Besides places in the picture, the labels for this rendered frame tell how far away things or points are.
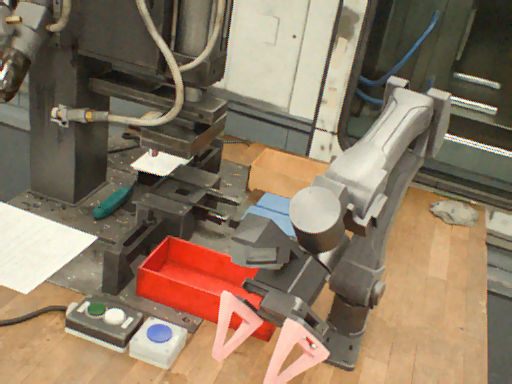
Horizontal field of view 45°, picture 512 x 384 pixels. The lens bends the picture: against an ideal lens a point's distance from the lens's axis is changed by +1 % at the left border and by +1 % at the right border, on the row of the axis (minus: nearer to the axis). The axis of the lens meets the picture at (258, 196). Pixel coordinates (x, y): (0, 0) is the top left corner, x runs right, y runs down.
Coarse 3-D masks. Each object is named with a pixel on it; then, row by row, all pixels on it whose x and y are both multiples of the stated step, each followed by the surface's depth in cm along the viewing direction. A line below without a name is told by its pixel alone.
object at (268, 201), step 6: (264, 198) 141; (270, 198) 141; (276, 198) 142; (282, 198) 142; (288, 198) 142; (258, 204) 138; (264, 204) 138; (270, 204) 139; (288, 204) 140; (276, 210) 137; (282, 210) 137; (288, 210) 137
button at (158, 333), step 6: (156, 324) 96; (162, 324) 96; (150, 330) 95; (156, 330) 95; (162, 330) 95; (168, 330) 95; (150, 336) 94; (156, 336) 94; (162, 336) 94; (168, 336) 94; (156, 342) 93; (162, 342) 94
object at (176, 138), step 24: (120, 72) 123; (120, 96) 117; (144, 96) 115; (168, 96) 119; (192, 96) 115; (192, 120) 114; (216, 120) 116; (144, 144) 112; (168, 144) 110; (192, 144) 110
